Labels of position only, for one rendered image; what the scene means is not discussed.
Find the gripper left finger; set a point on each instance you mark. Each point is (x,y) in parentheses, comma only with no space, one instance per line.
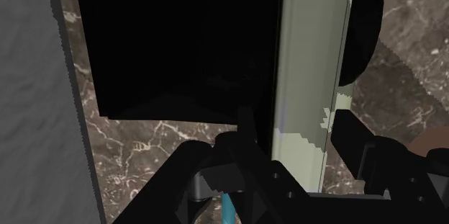
(165,177)

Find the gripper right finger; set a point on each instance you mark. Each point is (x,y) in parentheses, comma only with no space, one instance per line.
(393,167)

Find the brown round object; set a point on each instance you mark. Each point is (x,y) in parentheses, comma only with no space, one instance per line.
(429,140)

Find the blue stick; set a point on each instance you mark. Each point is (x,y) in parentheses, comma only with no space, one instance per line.
(228,211)

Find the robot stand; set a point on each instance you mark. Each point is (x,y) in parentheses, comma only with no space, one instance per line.
(175,40)

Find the black round object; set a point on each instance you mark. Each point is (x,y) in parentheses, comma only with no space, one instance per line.
(364,23)

